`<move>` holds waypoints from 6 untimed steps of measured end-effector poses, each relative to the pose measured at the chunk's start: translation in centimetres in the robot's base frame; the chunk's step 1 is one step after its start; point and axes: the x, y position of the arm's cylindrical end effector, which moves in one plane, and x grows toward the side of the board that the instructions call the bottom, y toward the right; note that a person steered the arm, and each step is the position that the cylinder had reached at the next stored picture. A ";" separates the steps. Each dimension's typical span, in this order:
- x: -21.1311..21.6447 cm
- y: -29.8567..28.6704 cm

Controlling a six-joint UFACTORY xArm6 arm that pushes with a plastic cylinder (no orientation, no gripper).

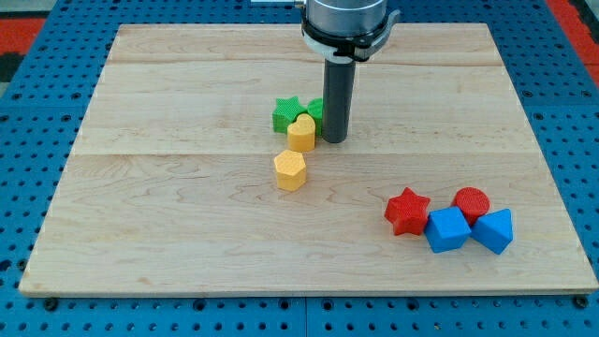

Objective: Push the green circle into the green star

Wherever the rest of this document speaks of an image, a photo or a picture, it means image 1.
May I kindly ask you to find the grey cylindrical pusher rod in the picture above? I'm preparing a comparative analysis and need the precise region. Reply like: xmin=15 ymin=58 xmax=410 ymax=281
xmin=322 ymin=60 xmax=356 ymax=143

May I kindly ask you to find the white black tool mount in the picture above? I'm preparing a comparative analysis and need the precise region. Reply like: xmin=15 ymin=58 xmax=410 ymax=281
xmin=301 ymin=9 xmax=401 ymax=64

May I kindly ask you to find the green circle block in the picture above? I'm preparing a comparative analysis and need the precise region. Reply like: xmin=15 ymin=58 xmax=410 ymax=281
xmin=307 ymin=97 xmax=323 ymax=136

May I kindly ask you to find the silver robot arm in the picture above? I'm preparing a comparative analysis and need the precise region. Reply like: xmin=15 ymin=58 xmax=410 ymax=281
xmin=250 ymin=0 xmax=402 ymax=143

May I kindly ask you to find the green star block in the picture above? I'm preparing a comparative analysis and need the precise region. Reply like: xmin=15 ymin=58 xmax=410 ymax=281
xmin=272 ymin=96 xmax=307 ymax=133

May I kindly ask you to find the red star block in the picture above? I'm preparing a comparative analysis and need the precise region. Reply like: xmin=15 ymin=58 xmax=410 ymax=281
xmin=384 ymin=187 xmax=431 ymax=236

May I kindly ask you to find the red circle block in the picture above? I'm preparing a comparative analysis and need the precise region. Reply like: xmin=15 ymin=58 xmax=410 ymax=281
xmin=451 ymin=186 xmax=490 ymax=227

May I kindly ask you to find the yellow heart block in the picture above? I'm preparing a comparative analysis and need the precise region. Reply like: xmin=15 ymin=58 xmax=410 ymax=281
xmin=287 ymin=113 xmax=315 ymax=153

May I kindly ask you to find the yellow hexagon block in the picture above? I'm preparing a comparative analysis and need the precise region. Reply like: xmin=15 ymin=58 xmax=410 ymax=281
xmin=273 ymin=150 xmax=307 ymax=192

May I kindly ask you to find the blue cube block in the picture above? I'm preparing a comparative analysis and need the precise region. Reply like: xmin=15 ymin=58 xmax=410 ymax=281
xmin=424 ymin=206 xmax=472 ymax=254

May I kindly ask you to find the wooden board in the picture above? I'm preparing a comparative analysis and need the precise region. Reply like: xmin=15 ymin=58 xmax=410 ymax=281
xmin=20 ymin=23 xmax=598 ymax=298

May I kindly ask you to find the blue triangle block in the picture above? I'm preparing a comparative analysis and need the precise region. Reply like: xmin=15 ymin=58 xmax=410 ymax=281
xmin=471 ymin=209 xmax=514 ymax=255

